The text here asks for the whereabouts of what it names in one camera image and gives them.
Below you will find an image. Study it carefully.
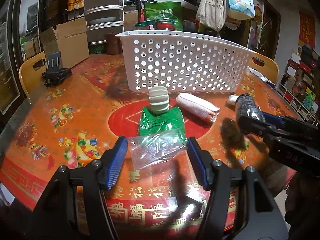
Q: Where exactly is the tiered mesh food cover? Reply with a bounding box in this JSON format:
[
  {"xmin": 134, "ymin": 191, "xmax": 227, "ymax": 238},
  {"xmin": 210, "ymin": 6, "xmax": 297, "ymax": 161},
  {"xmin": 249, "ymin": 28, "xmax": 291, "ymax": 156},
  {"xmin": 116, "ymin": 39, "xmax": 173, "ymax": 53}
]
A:
[{"xmin": 84, "ymin": 0, "xmax": 124, "ymax": 46}]

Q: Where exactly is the beige canvas tote bag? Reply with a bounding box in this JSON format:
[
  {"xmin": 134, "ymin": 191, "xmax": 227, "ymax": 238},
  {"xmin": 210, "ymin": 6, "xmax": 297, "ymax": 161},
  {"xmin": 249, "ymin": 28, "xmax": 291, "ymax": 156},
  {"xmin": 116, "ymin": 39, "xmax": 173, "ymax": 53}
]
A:
[{"xmin": 196, "ymin": 0, "xmax": 227, "ymax": 32}]

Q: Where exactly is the shelf of boxes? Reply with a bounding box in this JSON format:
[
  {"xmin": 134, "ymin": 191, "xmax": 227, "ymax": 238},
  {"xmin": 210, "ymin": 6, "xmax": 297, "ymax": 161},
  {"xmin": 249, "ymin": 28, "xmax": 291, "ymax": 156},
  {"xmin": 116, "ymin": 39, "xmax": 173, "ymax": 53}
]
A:
[{"xmin": 276, "ymin": 44, "xmax": 319, "ymax": 126}]

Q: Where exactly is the green plastic snack packet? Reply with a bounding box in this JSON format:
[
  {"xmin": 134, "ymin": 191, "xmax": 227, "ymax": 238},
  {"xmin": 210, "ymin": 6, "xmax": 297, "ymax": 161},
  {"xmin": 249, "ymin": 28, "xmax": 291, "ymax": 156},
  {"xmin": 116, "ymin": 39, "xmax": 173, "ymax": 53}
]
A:
[{"xmin": 138, "ymin": 107, "xmax": 185, "ymax": 138}]

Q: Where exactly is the green shopping bag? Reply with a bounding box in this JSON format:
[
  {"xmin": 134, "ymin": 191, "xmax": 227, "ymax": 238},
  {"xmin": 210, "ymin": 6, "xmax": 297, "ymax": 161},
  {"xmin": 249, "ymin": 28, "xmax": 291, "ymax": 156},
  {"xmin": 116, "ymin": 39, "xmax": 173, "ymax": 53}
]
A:
[{"xmin": 144, "ymin": 1, "xmax": 183, "ymax": 31}]

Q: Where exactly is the right wooden chair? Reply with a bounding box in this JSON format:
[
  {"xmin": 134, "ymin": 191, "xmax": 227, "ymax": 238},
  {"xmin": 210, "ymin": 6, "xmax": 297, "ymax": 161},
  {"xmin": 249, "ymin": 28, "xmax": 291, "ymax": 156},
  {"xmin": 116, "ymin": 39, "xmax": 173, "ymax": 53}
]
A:
[{"xmin": 248, "ymin": 53, "xmax": 279, "ymax": 84}]

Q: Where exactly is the pink white towel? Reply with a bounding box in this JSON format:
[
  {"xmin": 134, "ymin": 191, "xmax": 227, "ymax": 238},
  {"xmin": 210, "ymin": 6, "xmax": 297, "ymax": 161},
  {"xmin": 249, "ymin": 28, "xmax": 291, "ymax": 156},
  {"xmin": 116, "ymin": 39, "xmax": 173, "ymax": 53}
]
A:
[{"xmin": 176, "ymin": 93, "xmax": 220, "ymax": 123}]

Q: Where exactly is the wooden chair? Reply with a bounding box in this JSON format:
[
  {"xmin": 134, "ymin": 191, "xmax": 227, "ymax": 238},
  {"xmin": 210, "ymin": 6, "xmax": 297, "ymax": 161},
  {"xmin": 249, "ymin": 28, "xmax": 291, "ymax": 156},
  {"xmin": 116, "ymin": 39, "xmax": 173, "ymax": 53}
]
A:
[
  {"xmin": 18, "ymin": 51, "xmax": 47, "ymax": 97},
  {"xmin": 248, "ymin": 53, "xmax": 279, "ymax": 84}
]

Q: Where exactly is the left wooden chair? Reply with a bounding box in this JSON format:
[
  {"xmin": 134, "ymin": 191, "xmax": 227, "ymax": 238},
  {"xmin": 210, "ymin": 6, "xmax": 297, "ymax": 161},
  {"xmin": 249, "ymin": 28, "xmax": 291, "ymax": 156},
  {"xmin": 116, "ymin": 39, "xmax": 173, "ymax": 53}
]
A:
[{"xmin": 18, "ymin": 51, "xmax": 47, "ymax": 97}]

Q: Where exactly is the red lid pickle jar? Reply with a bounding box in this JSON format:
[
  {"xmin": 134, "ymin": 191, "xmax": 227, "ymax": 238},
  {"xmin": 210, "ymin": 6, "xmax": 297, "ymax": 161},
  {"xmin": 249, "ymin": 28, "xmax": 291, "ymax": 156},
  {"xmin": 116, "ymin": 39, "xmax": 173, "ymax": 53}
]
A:
[{"xmin": 155, "ymin": 20, "xmax": 176, "ymax": 30}]

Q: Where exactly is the blue illustrated tote bag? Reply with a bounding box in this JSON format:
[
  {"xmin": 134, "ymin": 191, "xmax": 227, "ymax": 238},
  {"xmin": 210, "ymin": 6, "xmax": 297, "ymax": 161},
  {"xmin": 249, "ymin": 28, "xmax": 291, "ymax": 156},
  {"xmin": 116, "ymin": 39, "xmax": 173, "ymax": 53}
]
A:
[{"xmin": 227, "ymin": 0, "xmax": 255, "ymax": 20}]

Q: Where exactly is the white ridged soft toy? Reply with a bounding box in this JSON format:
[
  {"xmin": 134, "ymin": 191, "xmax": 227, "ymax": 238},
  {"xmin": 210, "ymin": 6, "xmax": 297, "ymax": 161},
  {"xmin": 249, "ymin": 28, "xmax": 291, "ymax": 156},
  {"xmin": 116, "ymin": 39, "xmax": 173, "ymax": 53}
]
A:
[{"xmin": 149, "ymin": 86, "xmax": 169, "ymax": 114}]

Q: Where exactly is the clear plastic bag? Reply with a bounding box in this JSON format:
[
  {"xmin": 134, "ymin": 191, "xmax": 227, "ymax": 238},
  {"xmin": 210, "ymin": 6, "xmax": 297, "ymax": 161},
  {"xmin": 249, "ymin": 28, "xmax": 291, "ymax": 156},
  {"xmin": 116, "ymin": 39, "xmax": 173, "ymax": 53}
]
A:
[{"xmin": 127, "ymin": 129, "xmax": 187, "ymax": 170}]

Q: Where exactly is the black soft object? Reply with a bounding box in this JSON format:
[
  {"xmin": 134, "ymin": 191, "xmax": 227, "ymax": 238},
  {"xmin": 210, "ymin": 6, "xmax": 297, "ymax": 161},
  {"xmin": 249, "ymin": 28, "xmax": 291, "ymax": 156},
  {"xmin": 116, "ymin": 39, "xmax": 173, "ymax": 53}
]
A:
[{"xmin": 235, "ymin": 93, "xmax": 266, "ymax": 126}]

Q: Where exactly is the brown ceramic mug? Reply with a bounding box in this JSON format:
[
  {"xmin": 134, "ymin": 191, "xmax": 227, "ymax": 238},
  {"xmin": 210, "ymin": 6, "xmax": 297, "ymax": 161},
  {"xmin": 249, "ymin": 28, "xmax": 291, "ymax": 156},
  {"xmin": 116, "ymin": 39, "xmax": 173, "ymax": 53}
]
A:
[{"xmin": 105, "ymin": 33, "xmax": 122, "ymax": 55}]

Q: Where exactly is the brown cardboard box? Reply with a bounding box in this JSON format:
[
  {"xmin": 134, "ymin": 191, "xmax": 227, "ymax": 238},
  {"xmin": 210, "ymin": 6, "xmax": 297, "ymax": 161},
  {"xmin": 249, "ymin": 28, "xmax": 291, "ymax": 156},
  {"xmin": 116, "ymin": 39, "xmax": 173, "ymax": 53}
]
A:
[{"xmin": 40, "ymin": 17, "xmax": 89, "ymax": 68}]

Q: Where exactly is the white perforated plastic basket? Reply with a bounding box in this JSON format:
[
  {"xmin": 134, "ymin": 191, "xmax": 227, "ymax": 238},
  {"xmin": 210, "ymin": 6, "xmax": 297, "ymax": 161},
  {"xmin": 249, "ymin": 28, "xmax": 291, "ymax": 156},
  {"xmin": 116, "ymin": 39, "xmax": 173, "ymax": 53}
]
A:
[{"xmin": 117, "ymin": 30, "xmax": 254, "ymax": 93}]

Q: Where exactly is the red wall scroll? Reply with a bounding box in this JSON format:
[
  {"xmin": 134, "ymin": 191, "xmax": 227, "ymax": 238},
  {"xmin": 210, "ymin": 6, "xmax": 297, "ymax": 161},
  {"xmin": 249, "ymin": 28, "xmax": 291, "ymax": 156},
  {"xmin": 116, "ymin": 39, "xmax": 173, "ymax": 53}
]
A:
[{"xmin": 298, "ymin": 11, "xmax": 316, "ymax": 49}]

